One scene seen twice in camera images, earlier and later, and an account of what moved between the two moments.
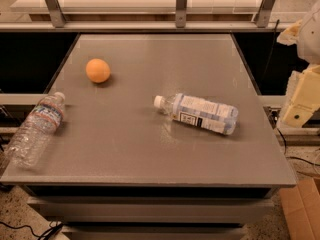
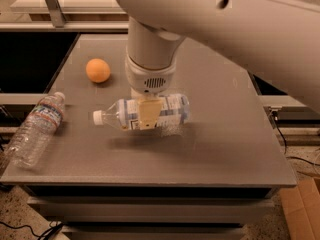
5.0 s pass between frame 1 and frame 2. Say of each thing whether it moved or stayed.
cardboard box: stayed
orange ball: stayed
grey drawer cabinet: stayed
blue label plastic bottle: moved
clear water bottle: stayed
